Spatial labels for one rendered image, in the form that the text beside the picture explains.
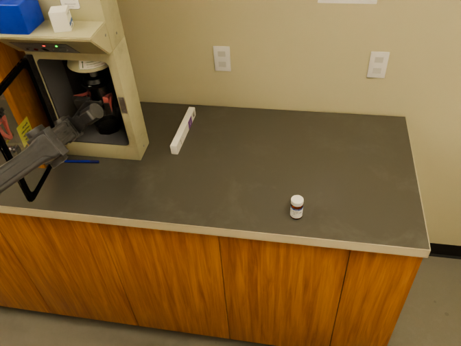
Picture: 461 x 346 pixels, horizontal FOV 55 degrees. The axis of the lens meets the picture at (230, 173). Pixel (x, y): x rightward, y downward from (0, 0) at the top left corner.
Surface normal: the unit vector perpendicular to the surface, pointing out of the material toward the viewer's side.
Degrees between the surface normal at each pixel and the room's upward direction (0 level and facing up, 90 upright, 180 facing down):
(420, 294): 0
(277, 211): 0
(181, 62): 90
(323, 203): 1
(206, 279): 90
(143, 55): 90
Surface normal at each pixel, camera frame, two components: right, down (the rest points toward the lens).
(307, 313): -0.18, 0.68
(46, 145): 0.64, -0.22
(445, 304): -0.05, -0.73
